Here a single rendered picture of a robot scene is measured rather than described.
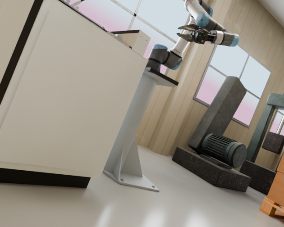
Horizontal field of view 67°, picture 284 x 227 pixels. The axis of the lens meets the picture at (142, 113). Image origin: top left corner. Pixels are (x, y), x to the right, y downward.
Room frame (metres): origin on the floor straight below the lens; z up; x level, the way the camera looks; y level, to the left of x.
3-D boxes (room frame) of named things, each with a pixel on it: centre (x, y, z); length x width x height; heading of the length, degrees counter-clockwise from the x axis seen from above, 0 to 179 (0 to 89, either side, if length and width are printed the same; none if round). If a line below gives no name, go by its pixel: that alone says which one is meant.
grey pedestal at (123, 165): (1.75, -0.03, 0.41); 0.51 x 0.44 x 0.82; 119
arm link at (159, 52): (1.71, 0.06, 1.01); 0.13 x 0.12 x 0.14; 115
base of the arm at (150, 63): (1.70, 0.06, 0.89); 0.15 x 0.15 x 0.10
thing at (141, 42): (1.46, 0.34, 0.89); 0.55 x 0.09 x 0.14; 41
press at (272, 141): (4.29, -2.66, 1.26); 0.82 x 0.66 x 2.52; 29
